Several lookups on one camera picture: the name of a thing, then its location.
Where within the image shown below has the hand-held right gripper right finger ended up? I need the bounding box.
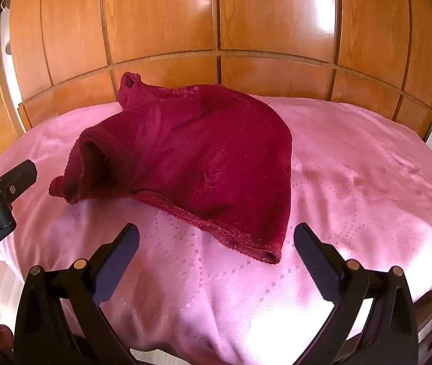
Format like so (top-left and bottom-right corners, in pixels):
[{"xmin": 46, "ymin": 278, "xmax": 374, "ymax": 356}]
[{"xmin": 291, "ymin": 222, "xmax": 419, "ymax": 365}]

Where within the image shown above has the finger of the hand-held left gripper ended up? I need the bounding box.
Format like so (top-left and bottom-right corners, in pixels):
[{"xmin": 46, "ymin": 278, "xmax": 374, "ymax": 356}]
[{"xmin": 0, "ymin": 159, "xmax": 38, "ymax": 208}]

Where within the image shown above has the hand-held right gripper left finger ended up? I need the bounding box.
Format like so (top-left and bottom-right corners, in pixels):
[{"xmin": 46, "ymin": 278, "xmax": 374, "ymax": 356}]
[{"xmin": 14, "ymin": 223, "xmax": 140, "ymax": 365}]

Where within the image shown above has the dark red knit garment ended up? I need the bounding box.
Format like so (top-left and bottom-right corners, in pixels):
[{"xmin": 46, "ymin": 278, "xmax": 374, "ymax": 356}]
[{"xmin": 49, "ymin": 71, "xmax": 293, "ymax": 266}]

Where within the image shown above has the pink bedspread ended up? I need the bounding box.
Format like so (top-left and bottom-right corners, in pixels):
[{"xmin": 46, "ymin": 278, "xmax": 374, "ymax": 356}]
[{"xmin": 0, "ymin": 93, "xmax": 432, "ymax": 365}]

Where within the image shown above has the wooden panelled wardrobe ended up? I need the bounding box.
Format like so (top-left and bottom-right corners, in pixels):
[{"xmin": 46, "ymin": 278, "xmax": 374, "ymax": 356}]
[{"xmin": 9, "ymin": 0, "xmax": 432, "ymax": 143}]

